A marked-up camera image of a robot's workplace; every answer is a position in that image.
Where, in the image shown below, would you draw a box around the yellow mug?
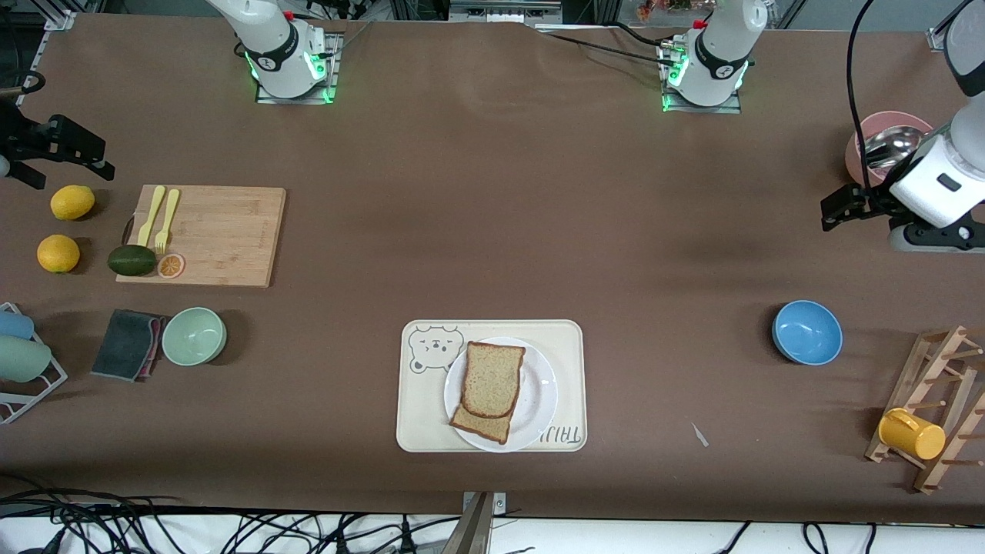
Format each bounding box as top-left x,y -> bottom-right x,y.
878,408 -> 947,461

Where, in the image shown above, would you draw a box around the blue bowl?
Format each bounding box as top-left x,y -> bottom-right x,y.
772,299 -> 844,366

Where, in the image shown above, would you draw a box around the wooden cutting board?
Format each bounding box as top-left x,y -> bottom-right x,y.
115,185 -> 287,289

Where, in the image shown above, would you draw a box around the yellow plastic fork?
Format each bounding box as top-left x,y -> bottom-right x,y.
155,189 -> 181,255

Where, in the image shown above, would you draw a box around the black cable on table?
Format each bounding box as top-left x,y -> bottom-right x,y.
535,23 -> 682,68

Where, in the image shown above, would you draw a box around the dark green avocado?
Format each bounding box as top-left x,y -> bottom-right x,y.
107,244 -> 158,277

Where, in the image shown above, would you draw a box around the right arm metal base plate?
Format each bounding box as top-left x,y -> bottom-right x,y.
255,29 -> 341,105

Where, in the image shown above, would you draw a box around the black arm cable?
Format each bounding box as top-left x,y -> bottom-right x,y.
846,0 -> 972,193
0,73 -> 47,99

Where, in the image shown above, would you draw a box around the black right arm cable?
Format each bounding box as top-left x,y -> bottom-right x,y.
0,73 -> 47,99

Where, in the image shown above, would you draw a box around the pink bowl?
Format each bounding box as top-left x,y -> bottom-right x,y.
844,111 -> 936,179

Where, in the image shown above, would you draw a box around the bread slice sandwich lid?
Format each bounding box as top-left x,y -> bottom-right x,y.
460,342 -> 527,420

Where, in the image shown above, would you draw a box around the bread slice under egg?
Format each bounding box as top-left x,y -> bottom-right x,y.
449,402 -> 513,446

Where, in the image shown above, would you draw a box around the beige bear print tray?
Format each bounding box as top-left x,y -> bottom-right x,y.
396,319 -> 588,453

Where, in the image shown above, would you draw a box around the wooden peg drying rack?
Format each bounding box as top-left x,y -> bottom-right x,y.
864,325 -> 985,495

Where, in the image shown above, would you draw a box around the yellow plastic knife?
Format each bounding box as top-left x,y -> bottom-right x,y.
137,185 -> 166,248

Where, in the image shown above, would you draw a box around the dark grey folded cloth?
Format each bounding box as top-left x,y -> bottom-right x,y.
90,309 -> 166,383

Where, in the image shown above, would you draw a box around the white round plate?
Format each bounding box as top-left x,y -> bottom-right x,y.
443,337 -> 558,453

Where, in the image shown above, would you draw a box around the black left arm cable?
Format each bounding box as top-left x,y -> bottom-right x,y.
846,0 -> 972,193

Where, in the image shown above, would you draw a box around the yellow oval lemon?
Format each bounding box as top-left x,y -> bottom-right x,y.
50,185 -> 96,222

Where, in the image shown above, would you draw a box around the white wire cup rack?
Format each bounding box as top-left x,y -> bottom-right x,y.
0,302 -> 68,426

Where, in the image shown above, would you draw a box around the aluminium frame beam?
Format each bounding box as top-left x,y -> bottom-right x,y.
449,0 -> 564,25

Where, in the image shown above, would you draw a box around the round yellow orange fruit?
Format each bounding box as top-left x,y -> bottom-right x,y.
36,234 -> 81,274

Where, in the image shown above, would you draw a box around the light blue cup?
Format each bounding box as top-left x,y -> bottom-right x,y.
0,309 -> 36,341

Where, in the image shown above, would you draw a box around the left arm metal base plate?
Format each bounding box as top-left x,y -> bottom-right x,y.
660,42 -> 743,115

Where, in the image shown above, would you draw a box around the black floor cable bundle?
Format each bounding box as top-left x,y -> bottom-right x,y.
0,473 -> 462,554

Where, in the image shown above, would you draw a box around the metal spoon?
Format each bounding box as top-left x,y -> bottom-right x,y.
863,125 -> 928,169

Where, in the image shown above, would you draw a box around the black floor cable loops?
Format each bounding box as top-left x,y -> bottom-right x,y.
720,522 -> 878,554

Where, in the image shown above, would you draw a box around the pale green cup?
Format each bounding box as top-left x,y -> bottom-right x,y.
0,335 -> 53,384

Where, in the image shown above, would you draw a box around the pale green bowl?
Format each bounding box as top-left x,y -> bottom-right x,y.
161,307 -> 228,367

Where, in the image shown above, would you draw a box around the metal table edge bracket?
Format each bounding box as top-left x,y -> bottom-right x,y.
460,491 -> 509,554

